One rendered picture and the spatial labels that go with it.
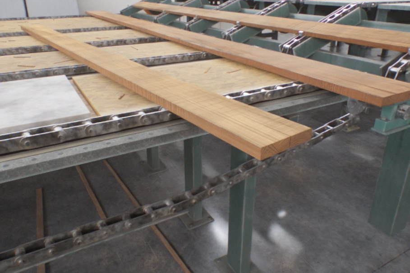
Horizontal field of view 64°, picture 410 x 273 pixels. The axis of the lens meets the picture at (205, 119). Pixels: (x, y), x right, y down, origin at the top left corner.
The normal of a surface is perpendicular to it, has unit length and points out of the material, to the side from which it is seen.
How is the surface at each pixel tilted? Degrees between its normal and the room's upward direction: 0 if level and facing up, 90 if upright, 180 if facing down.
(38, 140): 90
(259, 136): 0
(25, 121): 0
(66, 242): 90
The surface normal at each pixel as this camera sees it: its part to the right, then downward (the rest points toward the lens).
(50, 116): 0.00, -0.93
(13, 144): 0.49, 0.33
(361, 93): -0.86, 0.19
